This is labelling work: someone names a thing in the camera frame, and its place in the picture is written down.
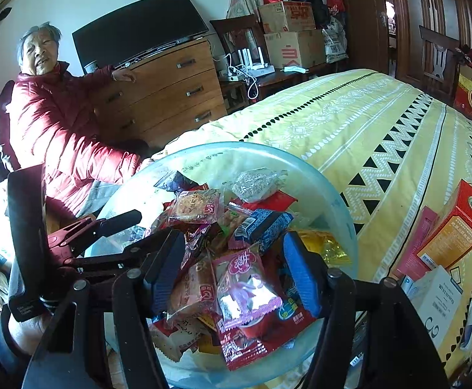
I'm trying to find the white printed box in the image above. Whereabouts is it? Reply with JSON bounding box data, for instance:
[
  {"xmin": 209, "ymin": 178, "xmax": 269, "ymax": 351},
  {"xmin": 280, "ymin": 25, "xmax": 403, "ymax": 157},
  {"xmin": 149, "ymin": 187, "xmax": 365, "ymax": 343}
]
[{"xmin": 408, "ymin": 265, "xmax": 464, "ymax": 349}]

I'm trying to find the black television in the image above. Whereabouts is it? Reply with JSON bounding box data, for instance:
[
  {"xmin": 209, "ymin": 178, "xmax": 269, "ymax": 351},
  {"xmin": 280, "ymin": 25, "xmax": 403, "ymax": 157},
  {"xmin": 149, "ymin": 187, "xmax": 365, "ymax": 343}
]
[{"xmin": 71, "ymin": 0, "xmax": 210, "ymax": 74}]

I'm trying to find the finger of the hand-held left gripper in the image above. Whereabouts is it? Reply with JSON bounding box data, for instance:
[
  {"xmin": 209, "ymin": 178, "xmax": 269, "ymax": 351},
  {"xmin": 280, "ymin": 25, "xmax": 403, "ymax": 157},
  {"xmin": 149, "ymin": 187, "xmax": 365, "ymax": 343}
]
[
  {"xmin": 92, "ymin": 210, "xmax": 143, "ymax": 238},
  {"xmin": 63, "ymin": 230, "xmax": 174, "ymax": 271}
]

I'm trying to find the red gold carton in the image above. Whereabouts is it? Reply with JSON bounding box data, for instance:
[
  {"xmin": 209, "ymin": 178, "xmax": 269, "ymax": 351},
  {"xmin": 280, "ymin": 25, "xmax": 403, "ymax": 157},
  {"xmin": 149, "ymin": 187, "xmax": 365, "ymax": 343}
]
[{"xmin": 416, "ymin": 179, "xmax": 472, "ymax": 270}]

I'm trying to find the wooden dresser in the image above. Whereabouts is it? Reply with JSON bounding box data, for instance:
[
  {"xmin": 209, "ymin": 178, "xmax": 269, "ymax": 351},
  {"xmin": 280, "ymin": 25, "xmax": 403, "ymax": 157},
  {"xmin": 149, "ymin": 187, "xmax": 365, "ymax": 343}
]
[{"xmin": 92, "ymin": 36, "xmax": 228, "ymax": 148}]

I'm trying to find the pile of mixed wrappers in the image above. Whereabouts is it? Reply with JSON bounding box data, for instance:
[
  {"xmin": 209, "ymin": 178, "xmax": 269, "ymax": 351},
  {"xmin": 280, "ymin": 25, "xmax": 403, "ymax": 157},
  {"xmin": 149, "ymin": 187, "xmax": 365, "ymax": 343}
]
[{"xmin": 151, "ymin": 168, "xmax": 352, "ymax": 371}]

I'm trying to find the person's left forearm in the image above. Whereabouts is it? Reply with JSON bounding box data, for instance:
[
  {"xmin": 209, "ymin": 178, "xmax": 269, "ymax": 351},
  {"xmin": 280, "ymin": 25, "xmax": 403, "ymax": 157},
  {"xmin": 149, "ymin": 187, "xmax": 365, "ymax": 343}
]
[{"xmin": 0, "ymin": 320, "xmax": 31, "ymax": 389}]

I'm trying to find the glass bowl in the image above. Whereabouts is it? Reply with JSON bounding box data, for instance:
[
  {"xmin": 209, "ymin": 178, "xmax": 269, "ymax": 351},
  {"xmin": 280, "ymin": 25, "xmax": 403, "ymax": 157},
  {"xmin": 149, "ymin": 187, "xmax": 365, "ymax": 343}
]
[{"xmin": 86, "ymin": 142, "xmax": 358, "ymax": 387}]

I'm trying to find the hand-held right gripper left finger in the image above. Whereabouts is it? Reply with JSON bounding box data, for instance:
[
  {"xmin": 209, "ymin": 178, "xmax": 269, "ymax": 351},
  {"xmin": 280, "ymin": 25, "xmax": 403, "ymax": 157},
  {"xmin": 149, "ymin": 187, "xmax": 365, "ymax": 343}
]
[{"xmin": 21, "ymin": 229, "xmax": 186, "ymax": 389}]

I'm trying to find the wooden wardrobe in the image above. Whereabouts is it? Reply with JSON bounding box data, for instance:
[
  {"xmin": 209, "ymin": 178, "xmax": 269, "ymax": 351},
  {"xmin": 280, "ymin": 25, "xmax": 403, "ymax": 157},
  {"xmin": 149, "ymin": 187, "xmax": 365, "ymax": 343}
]
[{"xmin": 386, "ymin": 0, "xmax": 472, "ymax": 90}]

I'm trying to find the dark wooden chair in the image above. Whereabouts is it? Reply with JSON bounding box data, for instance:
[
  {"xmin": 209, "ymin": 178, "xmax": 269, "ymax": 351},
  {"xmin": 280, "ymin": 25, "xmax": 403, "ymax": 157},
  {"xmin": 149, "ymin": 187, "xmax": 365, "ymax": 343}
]
[{"xmin": 209, "ymin": 14, "xmax": 265, "ymax": 69}]

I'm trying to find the person's left hand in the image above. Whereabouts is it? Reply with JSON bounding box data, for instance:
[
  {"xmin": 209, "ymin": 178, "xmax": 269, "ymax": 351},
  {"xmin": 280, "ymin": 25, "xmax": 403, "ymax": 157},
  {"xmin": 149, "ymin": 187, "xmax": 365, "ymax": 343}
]
[{"xmin": 8, "ymin": 312, "xmax": 56, "ymax": 355}]

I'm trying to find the white router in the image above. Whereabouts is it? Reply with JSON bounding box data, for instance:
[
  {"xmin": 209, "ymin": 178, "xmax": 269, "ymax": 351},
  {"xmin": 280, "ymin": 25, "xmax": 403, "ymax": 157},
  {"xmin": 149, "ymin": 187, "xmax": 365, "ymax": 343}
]
[{"xmin": 236, "ymin": 48, "xmax": 275, "ymax": 77}]

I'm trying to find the pink snack packet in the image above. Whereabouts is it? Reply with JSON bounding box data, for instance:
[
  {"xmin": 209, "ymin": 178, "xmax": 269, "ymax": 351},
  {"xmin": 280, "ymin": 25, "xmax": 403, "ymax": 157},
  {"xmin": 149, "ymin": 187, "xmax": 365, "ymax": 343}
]
[{"xmin": 212, "ymin": 249, "xmax": 284, "ymax": 332}]

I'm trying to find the cardboard box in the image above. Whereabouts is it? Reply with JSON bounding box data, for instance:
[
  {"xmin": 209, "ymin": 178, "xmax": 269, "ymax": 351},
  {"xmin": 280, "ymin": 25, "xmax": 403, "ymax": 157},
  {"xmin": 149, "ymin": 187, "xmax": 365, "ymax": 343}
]
[
  {"xmin": 263, "ymin": 29, "xmax": 328, "ymax": 69},
  {"xmin": 258, "ymin": 1, "xmax": 317, "ymax": 34}
]

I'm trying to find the red coffee packet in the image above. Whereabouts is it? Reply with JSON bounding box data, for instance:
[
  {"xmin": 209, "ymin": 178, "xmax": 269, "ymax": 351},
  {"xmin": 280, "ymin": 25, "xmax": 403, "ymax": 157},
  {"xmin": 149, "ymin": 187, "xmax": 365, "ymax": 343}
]
[{"xmin": 215, "ymin": 292, "xmax": 318, "ymax": 371}]

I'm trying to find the yellow snack packet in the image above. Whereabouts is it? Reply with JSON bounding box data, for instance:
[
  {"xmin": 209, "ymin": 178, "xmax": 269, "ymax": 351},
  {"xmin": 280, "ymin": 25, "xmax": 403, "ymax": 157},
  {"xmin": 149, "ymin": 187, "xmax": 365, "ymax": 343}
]
[{"xmin": 298, "ymin": 229, "xmax": 352, "ymax": 266}]

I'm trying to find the flat red box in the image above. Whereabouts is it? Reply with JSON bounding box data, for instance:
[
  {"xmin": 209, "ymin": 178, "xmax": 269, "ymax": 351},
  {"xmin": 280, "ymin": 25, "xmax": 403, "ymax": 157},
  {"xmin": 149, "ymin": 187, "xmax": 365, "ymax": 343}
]
[{"xmin": 394, "ymin": 206, "xmax": 439, "ymax": 280}]

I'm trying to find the blue white small box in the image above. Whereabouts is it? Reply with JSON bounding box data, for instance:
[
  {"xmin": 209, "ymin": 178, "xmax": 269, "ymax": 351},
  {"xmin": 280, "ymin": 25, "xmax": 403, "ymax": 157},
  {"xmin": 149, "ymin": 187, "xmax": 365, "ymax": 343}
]
[{"xmin": 459, "ymin": 298, "xmax": 472, "ymax": 351}]

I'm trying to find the dark wooden side table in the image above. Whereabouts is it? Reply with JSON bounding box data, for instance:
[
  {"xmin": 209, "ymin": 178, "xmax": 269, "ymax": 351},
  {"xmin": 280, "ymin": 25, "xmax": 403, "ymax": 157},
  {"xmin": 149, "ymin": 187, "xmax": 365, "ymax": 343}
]
[{"xmin": 220, "ymin": 63, "xmax": 342, "ymax": 114}]

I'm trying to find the dark blue snack packet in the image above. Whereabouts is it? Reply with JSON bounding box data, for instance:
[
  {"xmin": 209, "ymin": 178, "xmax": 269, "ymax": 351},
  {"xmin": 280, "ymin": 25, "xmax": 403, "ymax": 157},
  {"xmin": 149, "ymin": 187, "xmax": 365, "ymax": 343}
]
[{"xmin": 154, "ymin": 170, "xmax": 198, "ymax": 193}]

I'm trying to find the yellow patterned bed sheet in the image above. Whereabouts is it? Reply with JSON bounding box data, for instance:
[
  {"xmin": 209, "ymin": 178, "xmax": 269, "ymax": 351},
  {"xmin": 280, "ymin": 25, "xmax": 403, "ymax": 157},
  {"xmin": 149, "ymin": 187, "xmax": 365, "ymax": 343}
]
[{"xmin": 151, "ymin": 69, "xmax": 472, "ymax": 383}]

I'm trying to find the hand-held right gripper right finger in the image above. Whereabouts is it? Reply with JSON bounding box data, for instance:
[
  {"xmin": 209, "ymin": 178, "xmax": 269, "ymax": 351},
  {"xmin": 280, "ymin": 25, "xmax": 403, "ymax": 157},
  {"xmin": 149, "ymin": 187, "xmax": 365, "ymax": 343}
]
[{"xmin": 282, "ymin": 231, "xmax": 449, "ymax": 389}]

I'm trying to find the white plastic bag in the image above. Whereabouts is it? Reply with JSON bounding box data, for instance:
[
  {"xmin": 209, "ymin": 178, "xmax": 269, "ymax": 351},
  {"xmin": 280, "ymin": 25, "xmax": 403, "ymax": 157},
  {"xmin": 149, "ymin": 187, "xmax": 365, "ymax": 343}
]
[{"xmin": 323, "ymin": 16, "xmax": 349, "ymax": 64}]

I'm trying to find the white cable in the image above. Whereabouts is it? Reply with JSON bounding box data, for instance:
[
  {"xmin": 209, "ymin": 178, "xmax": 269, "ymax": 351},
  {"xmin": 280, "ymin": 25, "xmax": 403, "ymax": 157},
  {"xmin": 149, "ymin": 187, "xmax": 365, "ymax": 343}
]
[{"xmin": 246, "ymin": 75, "xmax": 261, "ymax": 102}]

